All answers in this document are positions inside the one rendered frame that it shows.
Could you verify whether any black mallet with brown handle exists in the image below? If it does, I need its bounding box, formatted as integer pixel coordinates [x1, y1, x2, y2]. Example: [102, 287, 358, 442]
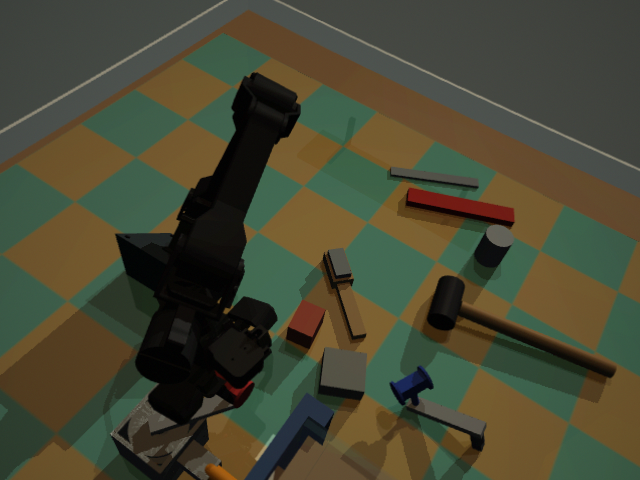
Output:
[427, 275, 617, 378]

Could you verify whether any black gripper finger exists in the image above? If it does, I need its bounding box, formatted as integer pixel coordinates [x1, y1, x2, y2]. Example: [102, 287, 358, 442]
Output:
[201, 377, 234, 404]

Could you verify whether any grey cylinder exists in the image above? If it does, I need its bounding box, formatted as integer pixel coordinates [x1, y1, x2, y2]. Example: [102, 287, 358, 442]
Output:
[474, 225, 514, 268]

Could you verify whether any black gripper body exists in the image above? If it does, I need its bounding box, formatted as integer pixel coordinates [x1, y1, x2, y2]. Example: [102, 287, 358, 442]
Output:
[148, 296, 278, 425]

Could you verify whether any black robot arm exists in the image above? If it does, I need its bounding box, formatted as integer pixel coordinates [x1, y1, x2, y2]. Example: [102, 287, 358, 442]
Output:
[135, 72, 301, 389]

